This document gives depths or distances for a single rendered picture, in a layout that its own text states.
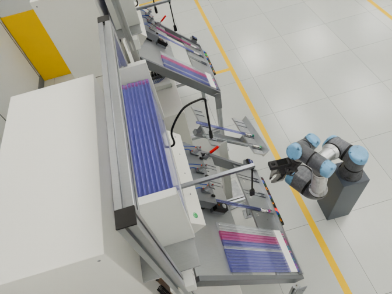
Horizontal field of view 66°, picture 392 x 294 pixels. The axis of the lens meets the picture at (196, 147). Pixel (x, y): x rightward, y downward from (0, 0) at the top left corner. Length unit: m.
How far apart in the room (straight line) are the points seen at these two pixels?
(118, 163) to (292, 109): 2.77
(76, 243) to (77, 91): 0.57
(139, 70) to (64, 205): 0.59
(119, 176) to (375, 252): 2.28
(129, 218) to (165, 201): 0.25
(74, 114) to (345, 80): 3.09
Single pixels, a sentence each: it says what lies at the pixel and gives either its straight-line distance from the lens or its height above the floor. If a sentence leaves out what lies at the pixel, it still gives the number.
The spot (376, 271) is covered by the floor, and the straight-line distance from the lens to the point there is 2.65.
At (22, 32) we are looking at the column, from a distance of 4.26.
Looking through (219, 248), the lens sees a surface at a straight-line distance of 1.36.
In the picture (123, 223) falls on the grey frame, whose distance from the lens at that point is 0.59.
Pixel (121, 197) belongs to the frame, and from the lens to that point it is 0.62.
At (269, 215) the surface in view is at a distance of 1.81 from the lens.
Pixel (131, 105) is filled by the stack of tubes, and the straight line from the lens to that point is 1.13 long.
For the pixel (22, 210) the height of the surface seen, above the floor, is 1.72.
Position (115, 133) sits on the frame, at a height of 1.89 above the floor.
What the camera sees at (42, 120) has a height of 1.72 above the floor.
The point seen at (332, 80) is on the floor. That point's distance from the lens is 3.69.
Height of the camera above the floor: 2.41
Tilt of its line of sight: 53 degrees down
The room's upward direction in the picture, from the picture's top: 14 degrees counter-clockwise
